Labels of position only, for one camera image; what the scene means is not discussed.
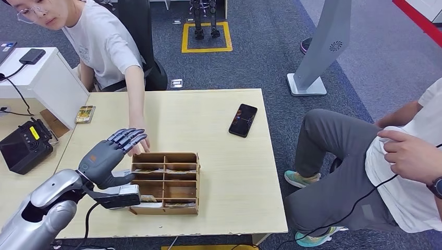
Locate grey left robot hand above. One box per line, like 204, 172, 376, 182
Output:
77, 128, 149, 191

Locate person's left hand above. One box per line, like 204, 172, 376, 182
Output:
127, 117, 151, 158
377, 130, 442, 185

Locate round white black controller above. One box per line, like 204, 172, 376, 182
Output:
378, 126, 403, 144

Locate wooden compartment card organizer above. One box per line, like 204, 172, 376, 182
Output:
129, 152, 201, 216

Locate pale grey card reader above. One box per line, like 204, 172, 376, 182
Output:
111, 168, 133, 211

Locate person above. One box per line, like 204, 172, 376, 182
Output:
283, 77, 442, 250
0, 0, 153, 158

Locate black wristwatch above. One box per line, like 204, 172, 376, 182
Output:
426, 177, 442, 200

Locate stack of patterned cards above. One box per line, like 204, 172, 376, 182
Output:
75, 105, 96, 124

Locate brown cardboard piece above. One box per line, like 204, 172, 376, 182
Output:
39, 109, 70, 140

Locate black stool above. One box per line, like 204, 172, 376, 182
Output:
329, 157, 343, 174

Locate black payment terminal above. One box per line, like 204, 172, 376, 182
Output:
0, 118, 59, 176

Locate white box riser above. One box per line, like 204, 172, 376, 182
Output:
0, 47, 90, 130

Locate teal sneaker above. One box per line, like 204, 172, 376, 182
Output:
294, 224, 348, 248
284, 170, 322, 189

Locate yellow floor tape square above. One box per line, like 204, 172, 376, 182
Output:
181, 21, 233, 54

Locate grey kiosk stand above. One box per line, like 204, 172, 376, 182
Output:
287, 0, 352, 96

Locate black office chair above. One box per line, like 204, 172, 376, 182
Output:
100, 0, 169, 93

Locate black smartphone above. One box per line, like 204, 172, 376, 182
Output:
228, 103, 259, 139

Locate black round base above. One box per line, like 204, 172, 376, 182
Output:
299, 37, 314, 55

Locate black humanoid robot legs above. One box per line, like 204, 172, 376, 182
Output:
189, 0, 221, 40

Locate small black flat device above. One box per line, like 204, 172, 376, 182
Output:
18, 48, 46, 65

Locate laptop computer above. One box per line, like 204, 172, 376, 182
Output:
0, 41, 17, 66

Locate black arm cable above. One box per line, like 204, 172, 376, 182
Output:
73, 202, 101, 250

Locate black controller cable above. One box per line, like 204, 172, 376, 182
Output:
274, 144, 442, 250

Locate thin black device cable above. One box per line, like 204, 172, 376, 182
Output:
0, 63, 34, 117

